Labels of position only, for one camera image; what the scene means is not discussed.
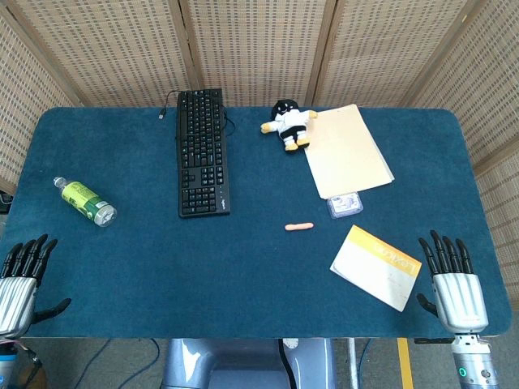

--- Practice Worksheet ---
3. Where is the grey robot torso base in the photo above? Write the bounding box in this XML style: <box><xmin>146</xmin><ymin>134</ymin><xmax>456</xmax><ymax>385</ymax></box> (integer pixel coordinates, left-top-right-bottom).
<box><xmin>161</xmin><ymin>338</ymin><xmax>337</xmax><ymax>389</ymax></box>

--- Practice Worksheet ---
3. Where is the black computer keyboard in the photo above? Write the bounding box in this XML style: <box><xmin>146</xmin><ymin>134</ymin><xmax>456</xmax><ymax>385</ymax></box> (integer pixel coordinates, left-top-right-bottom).
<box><xmin>174</xmin><ymin>88</ymin><xmax>231</xmax><ymax>219</ymax></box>

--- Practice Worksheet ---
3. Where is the plastic bottle green label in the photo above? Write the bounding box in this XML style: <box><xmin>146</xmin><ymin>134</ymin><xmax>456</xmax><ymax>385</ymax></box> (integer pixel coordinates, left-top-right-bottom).
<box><xmin>53</xmin><ymin>176</ymin><xmax>118</xmax><ymax>228</ymax></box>

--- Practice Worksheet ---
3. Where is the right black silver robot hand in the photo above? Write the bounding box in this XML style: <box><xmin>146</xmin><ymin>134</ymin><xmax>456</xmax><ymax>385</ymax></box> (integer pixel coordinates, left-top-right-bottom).
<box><xmin>416</xmin><ymin>229</ymin><xmax>490</xmax><ymax>335</ymax></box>

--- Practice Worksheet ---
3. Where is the black torso cable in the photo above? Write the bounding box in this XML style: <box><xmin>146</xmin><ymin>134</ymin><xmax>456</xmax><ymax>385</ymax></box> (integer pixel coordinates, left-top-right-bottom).
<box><xmin>277</xmin><ymin>339</ymin><xmax>298</xmax><ymax>389</ymax></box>

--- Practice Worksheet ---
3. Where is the beige manila folder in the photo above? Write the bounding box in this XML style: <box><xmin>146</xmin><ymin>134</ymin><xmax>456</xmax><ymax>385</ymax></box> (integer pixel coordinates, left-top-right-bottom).
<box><xmin>302</xmin><ymin>104</ymin><xmax>395</xmax><ymax>200</ymax></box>

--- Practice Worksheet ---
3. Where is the black keyboard usb cable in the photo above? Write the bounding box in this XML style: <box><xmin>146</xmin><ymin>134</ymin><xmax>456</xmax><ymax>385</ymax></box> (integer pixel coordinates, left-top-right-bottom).
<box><xmin>158</xmin><ymin>89</ymin><xmax>237</xmax><ymax>139</ymax></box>

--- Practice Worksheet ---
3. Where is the yellow white booklet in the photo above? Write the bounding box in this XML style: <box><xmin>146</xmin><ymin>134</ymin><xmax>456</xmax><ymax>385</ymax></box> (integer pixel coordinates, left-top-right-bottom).
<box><xmin>329</xmin><ymin>224</ymin><xmax>423</xmax><ymax>313</ymax></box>

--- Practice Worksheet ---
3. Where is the blue carpet table mat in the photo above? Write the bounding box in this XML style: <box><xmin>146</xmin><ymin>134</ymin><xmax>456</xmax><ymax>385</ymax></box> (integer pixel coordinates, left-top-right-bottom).
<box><xmin>0</xmin><ymin>106</ymin><xmax>513</xmax><ymax>340</ymax></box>

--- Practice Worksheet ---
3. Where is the woven wooden folding screen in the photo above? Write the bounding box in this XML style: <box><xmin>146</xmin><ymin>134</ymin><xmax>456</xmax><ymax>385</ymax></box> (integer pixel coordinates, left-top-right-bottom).
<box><xmin>0</xmin><ymin>0</ymin><xmax>519</xmax><ymax>309</ymax></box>

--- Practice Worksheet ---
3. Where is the yellow floor tape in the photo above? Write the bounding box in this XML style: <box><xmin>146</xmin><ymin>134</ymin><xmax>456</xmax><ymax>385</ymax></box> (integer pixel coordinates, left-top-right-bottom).
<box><xmin>397</xmin><ymin>338</ymin><xmax>414</xmax><ymax>389</ymax></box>

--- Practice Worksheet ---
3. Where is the clear plastic card box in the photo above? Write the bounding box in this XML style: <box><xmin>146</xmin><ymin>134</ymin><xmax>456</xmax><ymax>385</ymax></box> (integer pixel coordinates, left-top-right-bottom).
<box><xmin>327</xmin><ymin>193</ymin><xmax>363</xmax><ymax>220</ymax></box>

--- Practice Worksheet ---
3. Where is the black white plush doll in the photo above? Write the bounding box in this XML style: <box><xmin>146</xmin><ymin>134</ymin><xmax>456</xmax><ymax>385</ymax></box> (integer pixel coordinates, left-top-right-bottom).
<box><xmin>259</xmin><ymin>99</ymin><xmax>319</xmax><ymax>153</ymax></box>

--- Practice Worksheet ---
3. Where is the white table leg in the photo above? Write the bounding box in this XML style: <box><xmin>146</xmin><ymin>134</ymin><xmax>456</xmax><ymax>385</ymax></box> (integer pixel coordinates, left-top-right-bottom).
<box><xmin>347</xmin><ymin>338</ymin><xmax>360</xmax><ymax>389</ymax></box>

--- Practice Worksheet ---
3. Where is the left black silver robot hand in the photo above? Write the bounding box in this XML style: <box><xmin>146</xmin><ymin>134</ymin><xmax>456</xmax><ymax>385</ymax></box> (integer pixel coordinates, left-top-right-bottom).
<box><xmin>0</xmin><ymin>233</ymin><xmax>72</xmax><ymax>338</ymax></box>

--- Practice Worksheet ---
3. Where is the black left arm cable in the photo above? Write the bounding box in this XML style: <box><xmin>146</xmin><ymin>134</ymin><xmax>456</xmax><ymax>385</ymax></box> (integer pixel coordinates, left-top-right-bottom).
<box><xmin>16</xmin><ymin>342</ymin><xmax>44</xmax><ymax>382</ymax></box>

